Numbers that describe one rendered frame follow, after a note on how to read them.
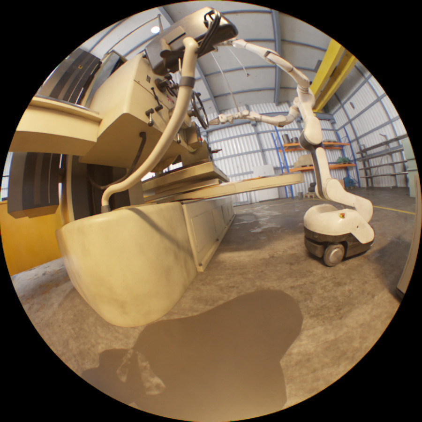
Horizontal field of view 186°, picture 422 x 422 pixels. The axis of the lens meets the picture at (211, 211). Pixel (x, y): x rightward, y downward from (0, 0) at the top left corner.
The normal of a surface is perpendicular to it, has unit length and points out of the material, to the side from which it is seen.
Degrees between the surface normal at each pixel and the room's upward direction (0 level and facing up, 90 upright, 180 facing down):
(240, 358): 0
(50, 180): 90
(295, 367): 0
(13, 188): 90
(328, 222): 56
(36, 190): 90
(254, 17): 169
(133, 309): 90
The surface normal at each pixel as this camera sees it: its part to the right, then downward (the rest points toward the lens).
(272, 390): -0.18, -0.98
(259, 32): 0.12, 0.99
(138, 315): 0.52, -0.03
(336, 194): -0.37, 0.12
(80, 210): 0.95, -0.15
